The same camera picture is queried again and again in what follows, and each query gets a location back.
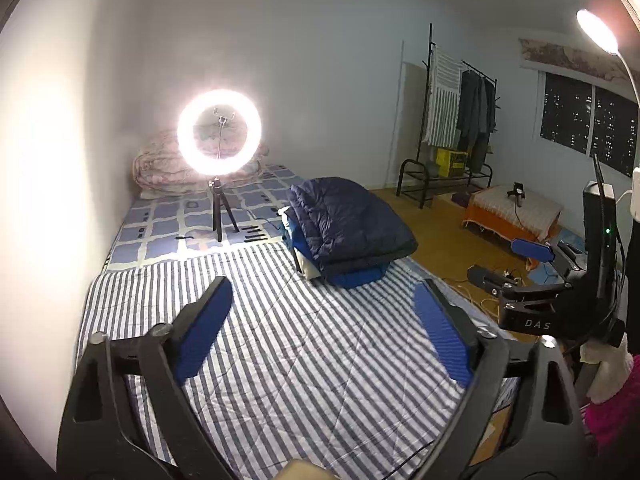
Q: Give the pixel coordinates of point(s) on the person's right forearm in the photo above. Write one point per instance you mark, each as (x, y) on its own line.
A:
(617, 415)

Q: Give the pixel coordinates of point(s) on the black device on table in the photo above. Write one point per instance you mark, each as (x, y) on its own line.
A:
(517, 194)

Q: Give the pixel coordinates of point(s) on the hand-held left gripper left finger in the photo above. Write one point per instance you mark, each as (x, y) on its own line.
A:
(205, 325)

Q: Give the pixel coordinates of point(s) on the dark hanging clothes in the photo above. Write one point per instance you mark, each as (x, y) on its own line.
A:
(475, 110)

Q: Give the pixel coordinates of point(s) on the black tripod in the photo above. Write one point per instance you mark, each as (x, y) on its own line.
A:
(217, 210)

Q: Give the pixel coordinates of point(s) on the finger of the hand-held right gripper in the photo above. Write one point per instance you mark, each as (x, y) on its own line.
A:
(532, 250)
(487, 277)

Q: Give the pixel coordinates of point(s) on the folded floral quilt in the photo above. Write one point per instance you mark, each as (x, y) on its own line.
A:
(160, 165)

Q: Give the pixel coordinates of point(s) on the window valance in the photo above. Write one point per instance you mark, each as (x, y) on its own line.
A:
(570, 57)

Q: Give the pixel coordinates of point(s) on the blue checked bed sheet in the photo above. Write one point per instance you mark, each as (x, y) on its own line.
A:
(160, 220)

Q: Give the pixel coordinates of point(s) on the window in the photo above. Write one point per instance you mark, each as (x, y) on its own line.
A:
(585, 115)

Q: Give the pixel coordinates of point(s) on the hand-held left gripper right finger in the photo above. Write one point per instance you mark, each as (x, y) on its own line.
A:
(440, 325)

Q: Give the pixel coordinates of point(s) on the person's right hand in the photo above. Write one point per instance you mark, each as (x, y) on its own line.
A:
(607, 365)

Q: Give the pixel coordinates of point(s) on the yellow box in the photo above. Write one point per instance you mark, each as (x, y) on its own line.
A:
(451, 160)

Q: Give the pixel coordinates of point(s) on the striped bed sheet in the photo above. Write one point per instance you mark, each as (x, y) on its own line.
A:
(300, 360)

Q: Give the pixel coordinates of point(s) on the white power strip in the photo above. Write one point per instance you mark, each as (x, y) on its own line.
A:
(510, 275)

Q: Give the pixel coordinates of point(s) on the low orange table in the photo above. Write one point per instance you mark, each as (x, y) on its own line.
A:
(510, 210)

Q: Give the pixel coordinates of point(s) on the blue and white jacket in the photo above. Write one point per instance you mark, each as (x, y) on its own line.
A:
(360, 276)

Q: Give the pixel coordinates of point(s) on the white gooseneck lamp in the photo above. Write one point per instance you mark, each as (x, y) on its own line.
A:
(595, 30)

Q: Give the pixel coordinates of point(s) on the navy down jacket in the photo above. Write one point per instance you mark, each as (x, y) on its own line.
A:
(350, 225)

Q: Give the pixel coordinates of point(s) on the striped hanging towel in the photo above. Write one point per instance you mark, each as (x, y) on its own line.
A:
(442, 100)

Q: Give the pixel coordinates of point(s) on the blue floor mat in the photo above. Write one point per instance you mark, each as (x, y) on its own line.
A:
(542, 272)

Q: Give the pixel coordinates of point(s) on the black clothes rack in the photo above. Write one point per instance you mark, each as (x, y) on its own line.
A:
(431, 50)

